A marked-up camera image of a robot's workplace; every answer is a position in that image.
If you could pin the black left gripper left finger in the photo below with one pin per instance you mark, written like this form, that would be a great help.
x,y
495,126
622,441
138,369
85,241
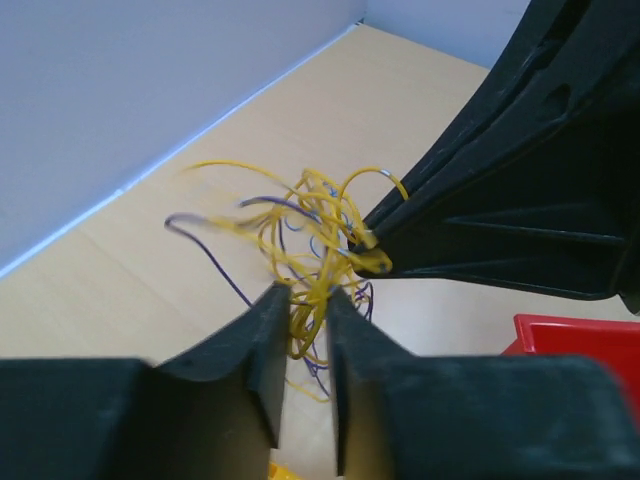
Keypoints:
x,y
212,412

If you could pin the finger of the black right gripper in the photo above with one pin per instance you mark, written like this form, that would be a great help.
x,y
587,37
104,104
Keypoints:
x,y
534,186

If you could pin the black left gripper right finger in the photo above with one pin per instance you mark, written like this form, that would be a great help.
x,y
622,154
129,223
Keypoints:
x,y
398,415

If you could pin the yellow plastic bin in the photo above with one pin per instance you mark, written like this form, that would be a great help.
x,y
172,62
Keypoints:
x,y
280,472

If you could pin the red plastic bin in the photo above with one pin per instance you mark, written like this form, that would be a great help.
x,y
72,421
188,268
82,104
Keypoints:
x,y
612,343

